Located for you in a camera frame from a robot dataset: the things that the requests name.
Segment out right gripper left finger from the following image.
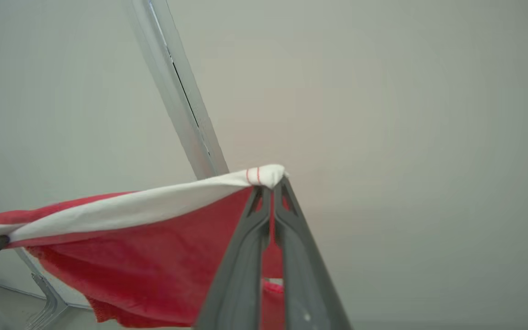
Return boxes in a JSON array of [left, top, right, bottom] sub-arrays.
[[194, 186, 272, 330]]

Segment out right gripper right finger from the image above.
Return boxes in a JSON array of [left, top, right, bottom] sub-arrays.
[[274, 177, 352, 330]]

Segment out red basketball jersey white sleeves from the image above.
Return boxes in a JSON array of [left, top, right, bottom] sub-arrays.
[[0, 164, 288, 329]]

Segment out grey metal frame post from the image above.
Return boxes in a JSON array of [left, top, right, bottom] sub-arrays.
[[123, 0, 231, 181]]

